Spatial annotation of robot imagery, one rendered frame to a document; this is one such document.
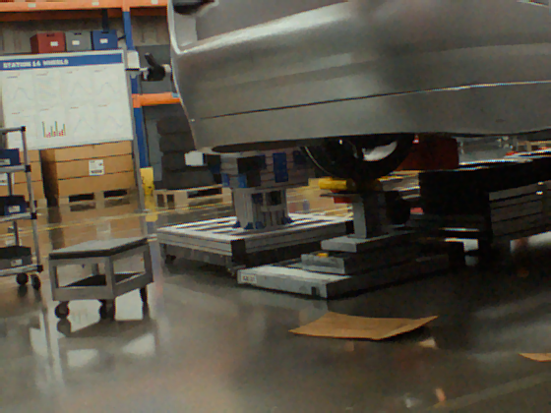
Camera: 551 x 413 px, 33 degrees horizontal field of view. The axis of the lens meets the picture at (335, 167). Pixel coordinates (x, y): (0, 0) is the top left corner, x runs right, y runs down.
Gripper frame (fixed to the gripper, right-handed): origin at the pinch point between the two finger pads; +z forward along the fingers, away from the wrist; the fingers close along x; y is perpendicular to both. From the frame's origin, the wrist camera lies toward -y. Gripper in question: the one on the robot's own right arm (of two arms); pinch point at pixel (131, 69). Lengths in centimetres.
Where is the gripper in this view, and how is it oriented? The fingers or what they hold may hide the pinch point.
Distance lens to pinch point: 534.8
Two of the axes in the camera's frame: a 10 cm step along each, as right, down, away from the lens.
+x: -7.0, -1.0, 7.0
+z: -7.1, 1.1, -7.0
